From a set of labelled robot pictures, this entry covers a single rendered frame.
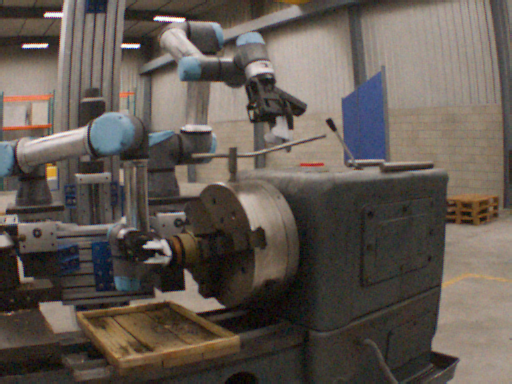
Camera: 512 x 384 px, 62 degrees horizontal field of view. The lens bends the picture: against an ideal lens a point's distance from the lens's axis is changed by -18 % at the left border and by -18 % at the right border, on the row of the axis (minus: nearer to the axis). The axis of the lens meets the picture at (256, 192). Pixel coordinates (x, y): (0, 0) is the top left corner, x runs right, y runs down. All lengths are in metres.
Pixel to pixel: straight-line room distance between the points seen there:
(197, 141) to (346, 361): 0.94
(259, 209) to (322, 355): 0.42
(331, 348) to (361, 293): 0.17
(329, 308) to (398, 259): 0.28
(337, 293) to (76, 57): 1.29
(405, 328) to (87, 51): 1.51
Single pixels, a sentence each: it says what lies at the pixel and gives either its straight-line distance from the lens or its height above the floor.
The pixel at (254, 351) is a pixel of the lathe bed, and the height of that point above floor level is 0.85.
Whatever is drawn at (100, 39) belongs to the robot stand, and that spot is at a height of 1.78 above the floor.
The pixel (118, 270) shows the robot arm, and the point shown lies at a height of 0.99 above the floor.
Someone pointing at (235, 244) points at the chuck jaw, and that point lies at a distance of 1.12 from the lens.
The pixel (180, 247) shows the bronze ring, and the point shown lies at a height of 1.10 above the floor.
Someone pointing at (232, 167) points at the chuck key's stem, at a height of 1.27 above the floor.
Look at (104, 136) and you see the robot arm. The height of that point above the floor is 1.37.
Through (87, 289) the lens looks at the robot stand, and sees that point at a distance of 1.74.
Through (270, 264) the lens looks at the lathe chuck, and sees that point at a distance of 1.16.
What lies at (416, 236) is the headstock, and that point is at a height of 1.06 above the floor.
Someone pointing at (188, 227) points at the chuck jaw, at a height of 1.13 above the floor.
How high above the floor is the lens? 1.31
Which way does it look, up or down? 5 degrees down
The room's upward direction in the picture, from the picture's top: 1 degrees counter-clockwise
